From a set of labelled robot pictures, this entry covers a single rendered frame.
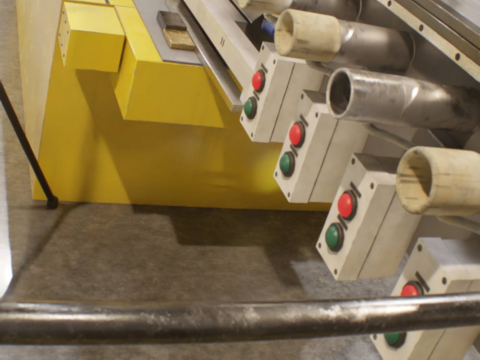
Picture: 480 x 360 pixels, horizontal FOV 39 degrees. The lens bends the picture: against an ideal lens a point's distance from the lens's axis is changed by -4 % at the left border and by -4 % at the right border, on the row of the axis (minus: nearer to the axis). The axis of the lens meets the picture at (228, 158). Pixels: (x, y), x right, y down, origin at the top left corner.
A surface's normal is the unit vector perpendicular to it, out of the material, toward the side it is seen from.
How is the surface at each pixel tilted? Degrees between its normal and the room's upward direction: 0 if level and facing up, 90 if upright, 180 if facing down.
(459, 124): 101
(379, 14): 90
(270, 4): 109
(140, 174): 90
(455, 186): 64
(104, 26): 0
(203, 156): 90
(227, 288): 0
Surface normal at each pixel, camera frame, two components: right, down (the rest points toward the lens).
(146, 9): 0.25, -0.84
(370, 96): 0.37, 0.11
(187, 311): 0.32, -0.66
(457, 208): 0.19, 0.78
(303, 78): 0.29, 0.54
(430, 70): -0.93, -0.06
